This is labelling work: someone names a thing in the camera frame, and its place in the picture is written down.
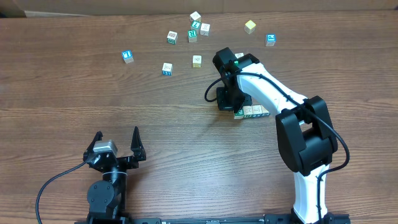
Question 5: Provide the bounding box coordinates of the blue-sided wooden block rear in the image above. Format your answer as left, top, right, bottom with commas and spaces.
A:
200, 23, 210, 36

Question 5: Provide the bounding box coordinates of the plain top wooden block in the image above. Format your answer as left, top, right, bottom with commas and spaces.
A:
162, 62, 173, 76

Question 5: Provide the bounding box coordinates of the yellow-top block far right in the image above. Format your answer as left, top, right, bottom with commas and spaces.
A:
244, 20, 256, 34

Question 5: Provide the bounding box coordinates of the blue D letter block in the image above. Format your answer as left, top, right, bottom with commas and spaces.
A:
235, 53, 244, 58

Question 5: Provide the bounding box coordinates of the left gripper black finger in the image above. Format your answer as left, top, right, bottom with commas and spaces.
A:
83, 131, 103, 156
131, 126, 146, 162

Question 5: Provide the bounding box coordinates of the blue P letter block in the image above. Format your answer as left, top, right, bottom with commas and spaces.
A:
266, 34, 276, 47

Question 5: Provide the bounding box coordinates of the blue T letter block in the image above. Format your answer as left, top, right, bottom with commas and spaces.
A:
252, 105, 262, 118

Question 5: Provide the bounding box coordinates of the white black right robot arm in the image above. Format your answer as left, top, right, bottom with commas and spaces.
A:
212, 47, 338, 223

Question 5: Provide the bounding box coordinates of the green-top R block rear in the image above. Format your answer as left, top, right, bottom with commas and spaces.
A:
187, 30, 197, 43

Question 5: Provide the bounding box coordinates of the green B letter block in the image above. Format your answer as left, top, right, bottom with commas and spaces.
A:
167, 30, 178, 45

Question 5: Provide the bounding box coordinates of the green F letter block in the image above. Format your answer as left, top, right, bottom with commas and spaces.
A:
234, 110, 244, 119

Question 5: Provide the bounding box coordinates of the blue-top block far left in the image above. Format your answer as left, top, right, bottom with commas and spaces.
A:
121, 50, 134, 63

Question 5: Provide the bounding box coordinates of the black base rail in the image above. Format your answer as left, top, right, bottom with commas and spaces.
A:
74, 213, 352, 224

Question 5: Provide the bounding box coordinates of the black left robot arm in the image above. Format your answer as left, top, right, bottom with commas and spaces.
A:
83, 127, 146, 223

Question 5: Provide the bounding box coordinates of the green L letter block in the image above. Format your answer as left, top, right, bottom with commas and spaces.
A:
190, 21, 201, 33

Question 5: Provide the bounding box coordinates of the plain wooden block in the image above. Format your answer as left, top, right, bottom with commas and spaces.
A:
190, 11, 201, 22
162, 62, 173, 76

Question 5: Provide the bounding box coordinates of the rear plain wooden block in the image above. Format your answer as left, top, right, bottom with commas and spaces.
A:
190, 11, 201, 22

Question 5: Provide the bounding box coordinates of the yellow-sided wooden block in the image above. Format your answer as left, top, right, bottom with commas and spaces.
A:
192, 55, 202, 68

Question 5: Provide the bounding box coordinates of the green R letter block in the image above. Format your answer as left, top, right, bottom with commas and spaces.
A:
243, 106, 253, 118

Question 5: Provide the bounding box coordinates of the yellow-top wooden block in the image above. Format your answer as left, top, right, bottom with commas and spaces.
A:
261, 106, 270, 116

